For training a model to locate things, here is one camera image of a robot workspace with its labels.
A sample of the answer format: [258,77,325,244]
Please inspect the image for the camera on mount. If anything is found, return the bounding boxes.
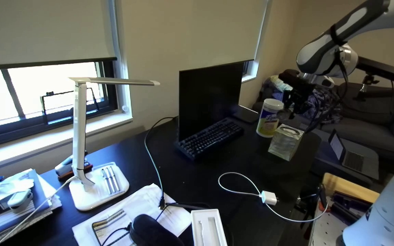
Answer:
[354,56,394,103]

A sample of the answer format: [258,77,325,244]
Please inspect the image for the wipes canister with white lid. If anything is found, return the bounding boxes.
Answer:
[256,98,284,138]

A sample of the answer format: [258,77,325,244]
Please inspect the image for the bunch of silver pens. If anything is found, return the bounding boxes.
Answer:
[101,166,121,194]

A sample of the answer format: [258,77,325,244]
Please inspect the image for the small white device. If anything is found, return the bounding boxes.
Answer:
[7,189,34,214]

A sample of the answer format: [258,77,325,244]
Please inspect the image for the cube tissue box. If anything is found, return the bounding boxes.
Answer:
[268,124,305,162]

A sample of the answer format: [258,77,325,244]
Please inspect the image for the grey sofa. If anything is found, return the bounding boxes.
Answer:
[312,81,394,181]

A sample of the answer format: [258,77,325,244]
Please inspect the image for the white open box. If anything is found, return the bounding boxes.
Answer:
[190,208,228,246]

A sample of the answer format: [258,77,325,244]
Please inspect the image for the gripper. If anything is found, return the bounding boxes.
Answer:
[278,69,316,117]

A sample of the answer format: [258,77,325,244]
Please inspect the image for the white charger with cable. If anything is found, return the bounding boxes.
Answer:
[218,172,329,223]

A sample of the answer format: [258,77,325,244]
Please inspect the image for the wooden board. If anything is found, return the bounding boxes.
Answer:
[321,172,380,204]

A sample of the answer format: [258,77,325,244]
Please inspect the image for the black flat pad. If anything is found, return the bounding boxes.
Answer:
[232,105,260,124]

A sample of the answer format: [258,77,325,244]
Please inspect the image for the printed white papers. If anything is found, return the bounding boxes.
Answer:
[72,183,192,246]

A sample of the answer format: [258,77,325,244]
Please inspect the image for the black rounded object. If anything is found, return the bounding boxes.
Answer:
[130,214,185,246]

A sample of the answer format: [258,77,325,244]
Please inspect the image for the window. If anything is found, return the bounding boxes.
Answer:
[0,58,133,151]
[241,59,263,83]

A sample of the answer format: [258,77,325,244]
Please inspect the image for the stack of books and papers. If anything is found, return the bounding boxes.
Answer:
[0,168,63,246]

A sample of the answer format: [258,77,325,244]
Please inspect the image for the black cable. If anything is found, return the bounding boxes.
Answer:
[144,116,214,212]

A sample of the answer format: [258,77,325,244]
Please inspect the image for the beige roller blind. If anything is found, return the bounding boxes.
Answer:
[0,0,118,71]

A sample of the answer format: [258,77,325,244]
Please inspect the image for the pile of clothes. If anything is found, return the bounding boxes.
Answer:
[252,74,343,124]

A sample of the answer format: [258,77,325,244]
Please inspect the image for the black monitor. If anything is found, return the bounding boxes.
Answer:
[178,61,245,141]

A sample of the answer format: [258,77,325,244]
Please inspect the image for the brown object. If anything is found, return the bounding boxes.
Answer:
[55,151,93,181]

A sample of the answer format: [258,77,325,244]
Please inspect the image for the white desk lamp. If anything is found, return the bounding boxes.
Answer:
[68,77,160,211]

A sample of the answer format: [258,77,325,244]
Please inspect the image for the heap of dark tools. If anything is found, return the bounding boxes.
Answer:
[330,190,373,226]

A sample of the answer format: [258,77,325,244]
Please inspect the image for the black keyboard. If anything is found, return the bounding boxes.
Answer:
[174,118,245,161]

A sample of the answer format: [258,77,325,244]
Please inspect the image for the white lamp cable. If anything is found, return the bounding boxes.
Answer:
[0,175,78,246]

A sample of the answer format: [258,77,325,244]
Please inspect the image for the open laptop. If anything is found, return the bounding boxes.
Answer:
[328,129,366,172]

